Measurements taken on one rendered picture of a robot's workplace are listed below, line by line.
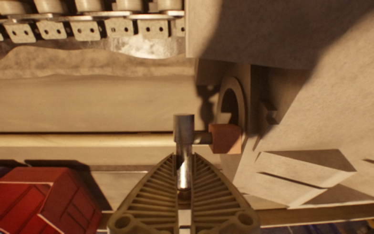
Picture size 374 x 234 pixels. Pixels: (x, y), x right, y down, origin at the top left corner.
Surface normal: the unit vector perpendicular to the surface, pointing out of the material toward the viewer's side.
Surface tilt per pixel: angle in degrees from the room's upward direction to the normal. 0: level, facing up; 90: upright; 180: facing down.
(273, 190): 22
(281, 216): 92
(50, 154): 0
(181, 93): 0
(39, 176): 95
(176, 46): 0
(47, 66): 44
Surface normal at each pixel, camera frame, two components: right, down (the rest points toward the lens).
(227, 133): 0.03, 0.11
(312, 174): -0.31, 0.62
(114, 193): 0.03, 0.52
